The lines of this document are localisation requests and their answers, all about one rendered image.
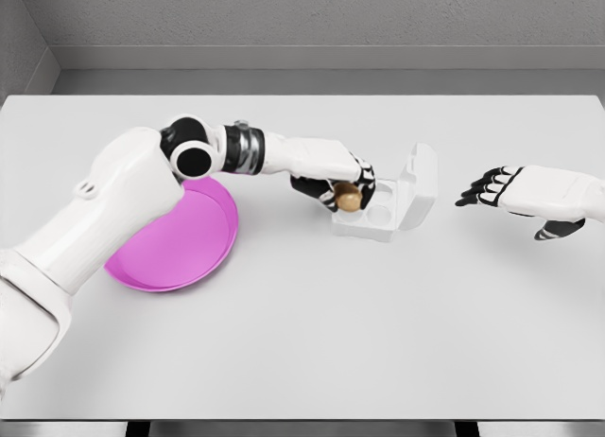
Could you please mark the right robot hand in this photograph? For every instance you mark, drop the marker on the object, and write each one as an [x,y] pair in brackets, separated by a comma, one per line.
[543,188]

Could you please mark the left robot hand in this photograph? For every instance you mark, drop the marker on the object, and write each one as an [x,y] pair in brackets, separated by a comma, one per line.
[326,160]

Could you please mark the brown egg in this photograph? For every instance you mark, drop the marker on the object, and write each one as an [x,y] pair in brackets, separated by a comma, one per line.
[349,197]

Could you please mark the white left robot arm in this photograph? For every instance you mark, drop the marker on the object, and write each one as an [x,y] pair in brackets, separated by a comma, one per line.
[118,196]

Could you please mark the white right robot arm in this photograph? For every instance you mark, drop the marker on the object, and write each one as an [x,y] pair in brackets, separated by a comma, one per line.
[597,198]

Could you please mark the white egg box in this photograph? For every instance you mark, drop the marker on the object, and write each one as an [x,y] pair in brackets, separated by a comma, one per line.
[383,210]

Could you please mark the pink round plate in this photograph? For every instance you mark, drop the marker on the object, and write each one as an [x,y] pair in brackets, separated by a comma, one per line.
[189,238]

